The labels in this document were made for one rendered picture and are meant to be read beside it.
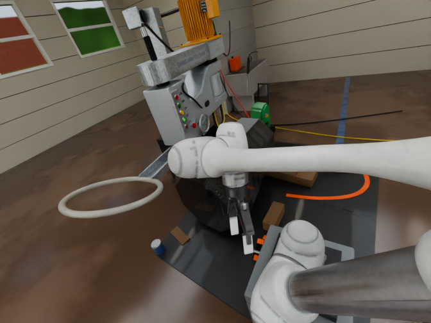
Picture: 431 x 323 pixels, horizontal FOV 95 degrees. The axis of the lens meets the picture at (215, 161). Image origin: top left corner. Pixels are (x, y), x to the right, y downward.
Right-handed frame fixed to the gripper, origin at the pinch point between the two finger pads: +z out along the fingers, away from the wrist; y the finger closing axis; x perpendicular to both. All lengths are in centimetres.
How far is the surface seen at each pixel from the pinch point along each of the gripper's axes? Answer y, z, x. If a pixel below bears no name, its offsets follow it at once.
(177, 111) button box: -67, -56, -12
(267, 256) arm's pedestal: -21.2, 23.8, 19.8
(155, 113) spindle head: -81, -58, -26
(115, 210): -26, -11, -46
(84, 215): -26, -11, -58
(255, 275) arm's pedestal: -16.1, 28.5, 10.8
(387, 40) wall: -293, -210, 477
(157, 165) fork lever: -80, -22, -30
